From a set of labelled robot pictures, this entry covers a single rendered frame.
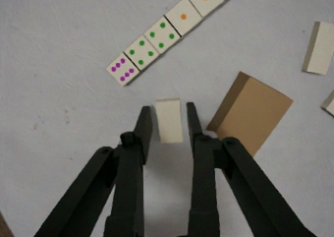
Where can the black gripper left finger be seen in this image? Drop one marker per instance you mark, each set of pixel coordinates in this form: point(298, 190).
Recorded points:
point(77, 212)

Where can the brown rectangular box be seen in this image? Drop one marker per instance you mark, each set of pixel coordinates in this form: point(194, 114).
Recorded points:
point(250, 111)

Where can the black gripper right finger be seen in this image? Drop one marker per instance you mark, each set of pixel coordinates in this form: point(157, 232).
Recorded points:
point(265, 210)

